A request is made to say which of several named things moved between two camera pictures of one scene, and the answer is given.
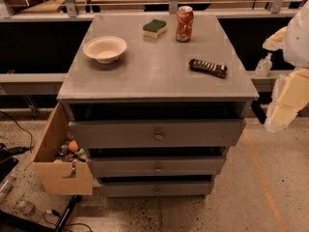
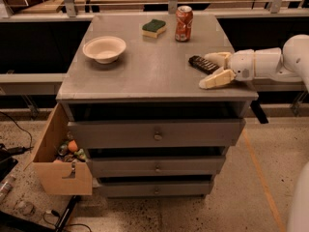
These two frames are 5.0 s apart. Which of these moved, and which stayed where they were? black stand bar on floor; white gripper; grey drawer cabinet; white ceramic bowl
Moved: white gripper
Stayed: grey drawer cabinet; black stand bar on floor; white ceramic bowl
